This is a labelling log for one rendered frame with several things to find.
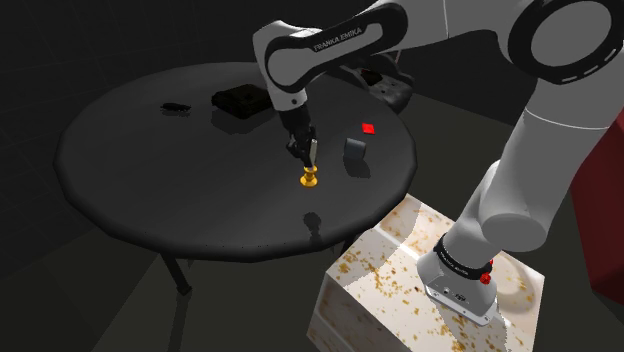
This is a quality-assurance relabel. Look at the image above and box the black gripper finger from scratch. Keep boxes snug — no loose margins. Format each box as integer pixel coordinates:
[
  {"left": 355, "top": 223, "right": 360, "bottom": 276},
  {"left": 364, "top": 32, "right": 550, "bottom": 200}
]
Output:
[
  {"left": 285, "top": 137, "right": 307, "bottom": 163},
  {"left": 303, "top": 137, "right": 320, "bottom": 170}
]

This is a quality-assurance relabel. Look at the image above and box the small gold candlestick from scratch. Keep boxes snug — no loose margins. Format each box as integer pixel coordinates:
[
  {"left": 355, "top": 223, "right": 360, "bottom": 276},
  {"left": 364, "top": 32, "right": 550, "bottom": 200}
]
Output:
[{"left": 299, "top": 164, "right": 320, "bottom": 189}]

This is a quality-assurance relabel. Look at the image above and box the grey cup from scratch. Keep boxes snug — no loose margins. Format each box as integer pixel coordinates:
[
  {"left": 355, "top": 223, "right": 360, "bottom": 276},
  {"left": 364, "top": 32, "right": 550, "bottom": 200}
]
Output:
[{"left": 343, "top": 137, "right": 368, "bottom": 163}]

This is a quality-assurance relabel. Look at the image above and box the black flat box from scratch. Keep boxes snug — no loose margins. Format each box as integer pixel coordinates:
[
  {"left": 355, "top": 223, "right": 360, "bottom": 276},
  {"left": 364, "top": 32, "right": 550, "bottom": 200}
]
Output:
[{"left": 210, "top": 83, "right": 276, "bottom": 120}]

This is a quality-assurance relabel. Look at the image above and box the dark chair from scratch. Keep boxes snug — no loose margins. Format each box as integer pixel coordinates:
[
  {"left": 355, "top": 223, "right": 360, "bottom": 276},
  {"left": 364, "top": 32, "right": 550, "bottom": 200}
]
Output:
[{"left": 335, "top": 53, "right": 416, "bottom": 116}]

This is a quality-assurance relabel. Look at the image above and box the round dark table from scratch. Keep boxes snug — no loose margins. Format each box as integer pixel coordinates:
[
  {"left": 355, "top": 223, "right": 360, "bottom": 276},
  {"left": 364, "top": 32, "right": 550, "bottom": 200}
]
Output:
[{"left": 53, "top": 61, "right": 419, "bottom": 297}]

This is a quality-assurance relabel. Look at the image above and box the white speckled robot stand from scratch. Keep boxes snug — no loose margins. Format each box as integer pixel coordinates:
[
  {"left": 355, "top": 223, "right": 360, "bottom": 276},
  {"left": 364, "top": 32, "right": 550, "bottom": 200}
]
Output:
[{"left": 305, "top": 193, "right": 546, "bottom": 352}]

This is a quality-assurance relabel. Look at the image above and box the dark red cabinet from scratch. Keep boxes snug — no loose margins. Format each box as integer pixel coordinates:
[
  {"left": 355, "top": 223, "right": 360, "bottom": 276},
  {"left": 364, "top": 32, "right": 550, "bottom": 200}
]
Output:
[{"left": 569, "top": 109, "right": 624, "bottom": 307}]

